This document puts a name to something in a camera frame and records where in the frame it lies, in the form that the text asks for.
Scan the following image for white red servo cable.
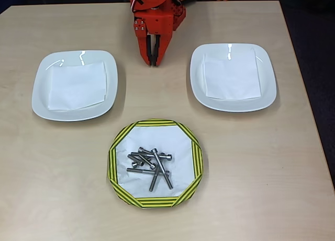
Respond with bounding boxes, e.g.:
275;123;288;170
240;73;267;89
129;0;141;14

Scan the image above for yellow green striped paper bowl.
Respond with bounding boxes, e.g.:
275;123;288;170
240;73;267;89
106;118;205;209

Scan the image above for white square plate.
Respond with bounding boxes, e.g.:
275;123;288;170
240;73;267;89
189;43;277;113
31;50;119;122

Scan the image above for white paper napkin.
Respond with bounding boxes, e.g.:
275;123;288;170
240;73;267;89
203;47;262;100

